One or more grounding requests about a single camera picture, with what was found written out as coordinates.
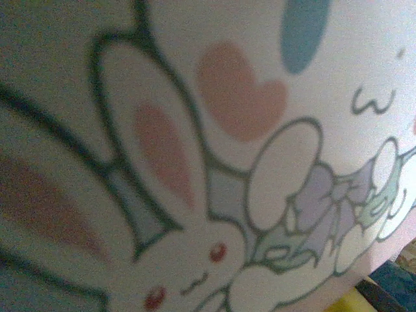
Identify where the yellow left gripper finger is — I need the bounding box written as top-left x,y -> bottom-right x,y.
330,286 -> 385,312

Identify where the blue cartoon tin box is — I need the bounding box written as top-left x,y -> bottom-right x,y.
0,0 -> 416,312

